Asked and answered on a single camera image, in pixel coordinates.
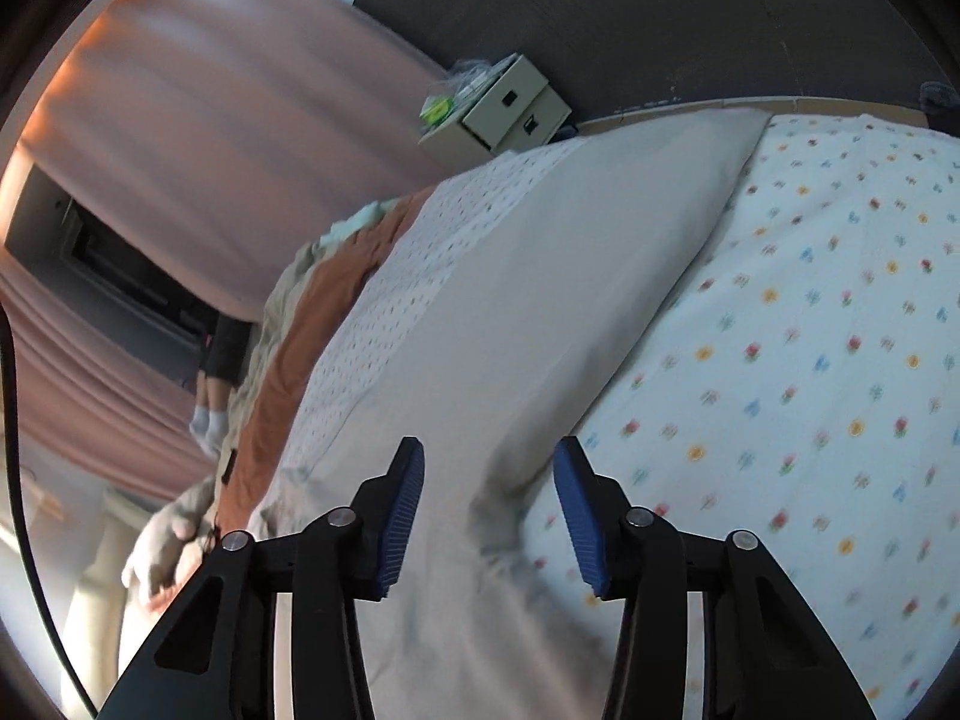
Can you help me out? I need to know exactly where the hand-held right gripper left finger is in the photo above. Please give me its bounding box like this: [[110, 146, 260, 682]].
[[96, 435, 427, 720]]

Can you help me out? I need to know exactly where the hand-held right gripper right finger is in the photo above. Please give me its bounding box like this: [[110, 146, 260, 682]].
[[553, 435, 880, 720]]

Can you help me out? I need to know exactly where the grey pillowcase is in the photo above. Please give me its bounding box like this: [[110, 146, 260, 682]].
[[247, 109, 773, 720]]

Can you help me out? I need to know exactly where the orange blanket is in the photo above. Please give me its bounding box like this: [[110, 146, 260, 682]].
[[221, 191, 436, 541]]

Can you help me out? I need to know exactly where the pale plush toy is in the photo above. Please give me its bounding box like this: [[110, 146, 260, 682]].
[[120, 476, 226, 616]]

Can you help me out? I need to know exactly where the white small-dotted sheet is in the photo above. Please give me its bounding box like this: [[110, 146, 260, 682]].
[[277, 139, 593, 481]]

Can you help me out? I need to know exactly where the pale green cloth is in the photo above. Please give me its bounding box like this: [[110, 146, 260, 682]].
[[319, 202, 391, 248]]

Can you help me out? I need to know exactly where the white floral bedsheet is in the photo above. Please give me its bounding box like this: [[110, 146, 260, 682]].
[[517, 112, 960, 720]]

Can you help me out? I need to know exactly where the cream nightstand with drawers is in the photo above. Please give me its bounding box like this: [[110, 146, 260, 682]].
[[418, 52, 575, 166]]

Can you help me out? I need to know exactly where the clear plastic bag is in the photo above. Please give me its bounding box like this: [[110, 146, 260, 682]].
[[442, 58, 503, 102]]

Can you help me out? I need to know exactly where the pink curtain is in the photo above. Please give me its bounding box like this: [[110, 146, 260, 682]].
[[0, 0, 451, 511]]

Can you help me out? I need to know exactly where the thick black cable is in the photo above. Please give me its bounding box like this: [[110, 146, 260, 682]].
[[0, 307, 100, 715]]

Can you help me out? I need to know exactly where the wooden bed frame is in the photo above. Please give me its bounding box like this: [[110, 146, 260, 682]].
[[577, 94, 931, 128]]

